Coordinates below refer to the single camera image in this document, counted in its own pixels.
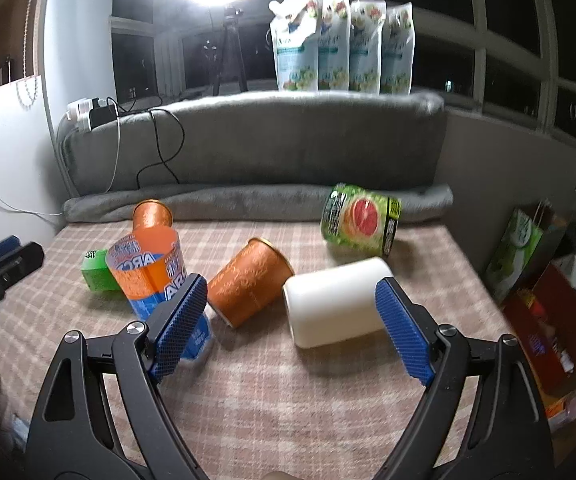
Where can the white power strip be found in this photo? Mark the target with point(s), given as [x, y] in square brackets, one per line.
[80, 112]

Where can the green paper bag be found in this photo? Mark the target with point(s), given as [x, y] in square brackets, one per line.
[518, 250]

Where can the green grapefruit can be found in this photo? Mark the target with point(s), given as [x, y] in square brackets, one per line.
[360, 220]

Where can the black tripod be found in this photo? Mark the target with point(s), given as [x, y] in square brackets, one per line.
[228, 45]

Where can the orange packet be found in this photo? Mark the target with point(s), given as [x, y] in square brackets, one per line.
[563, 410]

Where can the checked beige blanket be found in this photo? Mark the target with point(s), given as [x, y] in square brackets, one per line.
[268, 400]

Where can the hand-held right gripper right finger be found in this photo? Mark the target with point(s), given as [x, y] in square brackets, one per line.
[404, 330]

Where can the white green refill pouch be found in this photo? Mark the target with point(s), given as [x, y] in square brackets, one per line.
[295, 50]
[397, 52]
[366, 50]
[334, 45]

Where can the small green box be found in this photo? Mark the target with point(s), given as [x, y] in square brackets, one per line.
[95, 275]

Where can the rolled grey blanket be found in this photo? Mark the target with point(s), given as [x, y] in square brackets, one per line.
[248, 202]

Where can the white cup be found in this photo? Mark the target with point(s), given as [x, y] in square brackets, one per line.
[333, 305]

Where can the red cardboard box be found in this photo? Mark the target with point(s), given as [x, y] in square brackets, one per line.
[563, 320]

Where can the orange patterned paper cup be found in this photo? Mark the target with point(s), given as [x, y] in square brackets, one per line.
[245, 285]
[151, 216]

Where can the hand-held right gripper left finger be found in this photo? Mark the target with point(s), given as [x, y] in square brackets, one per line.
[180, 320]

